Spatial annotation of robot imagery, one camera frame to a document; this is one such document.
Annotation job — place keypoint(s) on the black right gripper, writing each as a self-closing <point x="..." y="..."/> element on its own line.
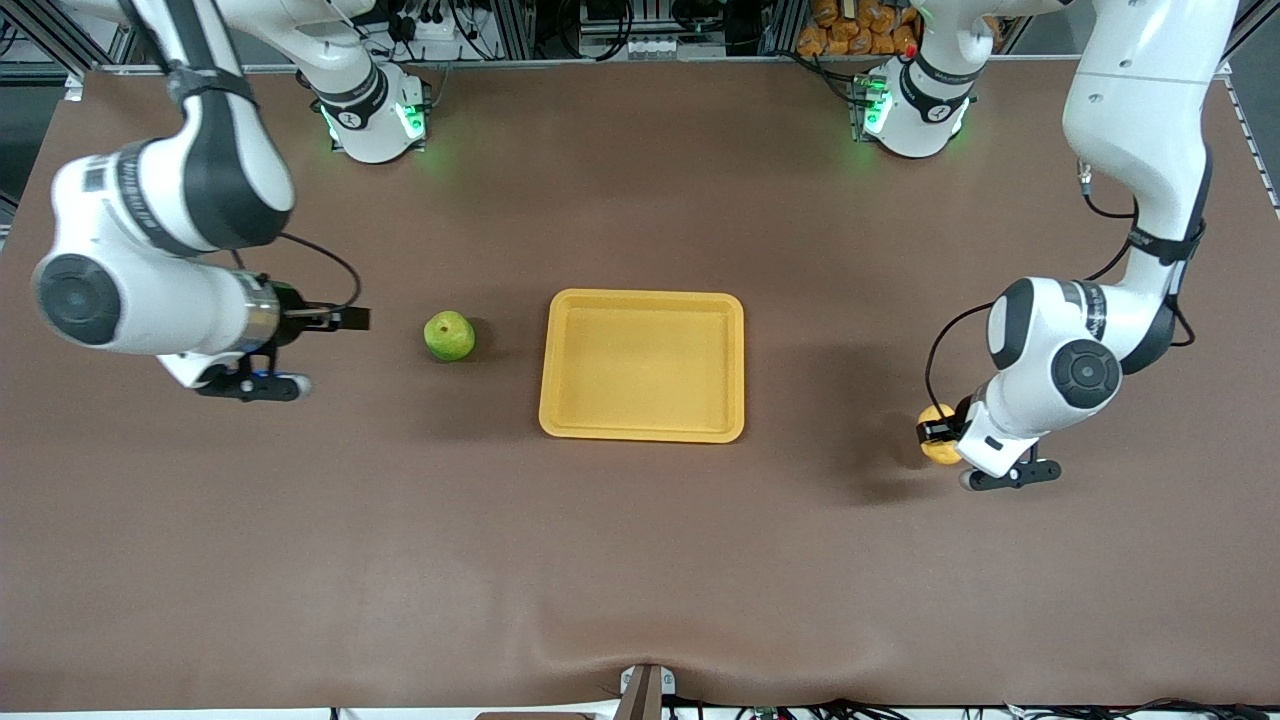
<point x="291" y="311"/>

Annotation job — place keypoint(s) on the green apple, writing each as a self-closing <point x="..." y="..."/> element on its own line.
<point x="450" y="336"/>

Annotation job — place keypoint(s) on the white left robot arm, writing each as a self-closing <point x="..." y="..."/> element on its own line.
<point x="1140" y="100"/>

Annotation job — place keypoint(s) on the white power strip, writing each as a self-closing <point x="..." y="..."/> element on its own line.
<point x="430" y="35"/>

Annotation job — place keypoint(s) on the metal table bracket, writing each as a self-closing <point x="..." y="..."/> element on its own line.
<point x="645" y="690"/>

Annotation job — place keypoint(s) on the yellow plastic tray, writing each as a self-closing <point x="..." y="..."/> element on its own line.
<point x="640" y="370"/>

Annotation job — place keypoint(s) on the brown table mat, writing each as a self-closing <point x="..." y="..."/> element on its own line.
<point x="640" y="560"/>

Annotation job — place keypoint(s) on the yellow potato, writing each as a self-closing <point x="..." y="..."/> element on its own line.
<point x="942" y="455"/>

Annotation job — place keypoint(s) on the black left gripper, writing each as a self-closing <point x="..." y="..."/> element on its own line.
<point x="941" y="430"/>

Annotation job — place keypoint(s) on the orange toy food pile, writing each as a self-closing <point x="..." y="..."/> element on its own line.
<point x="850" y="30"/>

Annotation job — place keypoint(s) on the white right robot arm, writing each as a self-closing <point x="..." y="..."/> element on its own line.
<point x="150" y="200"/>

